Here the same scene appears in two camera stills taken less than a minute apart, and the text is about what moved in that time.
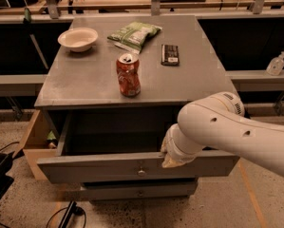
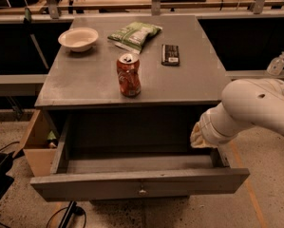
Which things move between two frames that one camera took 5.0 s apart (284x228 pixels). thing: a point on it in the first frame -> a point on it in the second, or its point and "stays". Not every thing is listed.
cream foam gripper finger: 170,162 -> 197,140
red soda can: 127,69 stays
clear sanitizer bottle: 276,64 stays
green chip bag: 133,35 stays
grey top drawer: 121,146 -> 125,182
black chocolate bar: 169,55 stays
